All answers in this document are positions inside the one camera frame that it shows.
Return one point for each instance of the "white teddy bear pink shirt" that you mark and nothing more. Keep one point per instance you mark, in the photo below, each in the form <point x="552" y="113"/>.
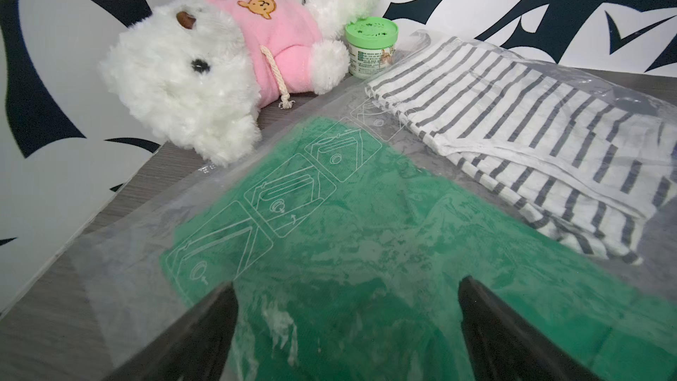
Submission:
<point x="198" y="72"/>

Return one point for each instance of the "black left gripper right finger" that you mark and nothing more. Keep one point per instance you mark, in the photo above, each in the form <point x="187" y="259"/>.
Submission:
<point x="502" y="345"/>

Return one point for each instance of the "striped white black garment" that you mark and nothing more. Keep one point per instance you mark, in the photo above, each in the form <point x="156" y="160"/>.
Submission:
<point x="581" y="171"/>

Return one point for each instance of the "green folded garment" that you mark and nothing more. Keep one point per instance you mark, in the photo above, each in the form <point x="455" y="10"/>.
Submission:
<point x="346" y="259"/>

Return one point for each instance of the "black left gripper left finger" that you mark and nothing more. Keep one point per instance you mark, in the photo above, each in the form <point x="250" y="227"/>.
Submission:
<point x="195" y="347"/>

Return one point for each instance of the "clear plastic vacuum bag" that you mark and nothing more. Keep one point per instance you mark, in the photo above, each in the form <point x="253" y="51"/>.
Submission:
<point x="134" y="302"/>

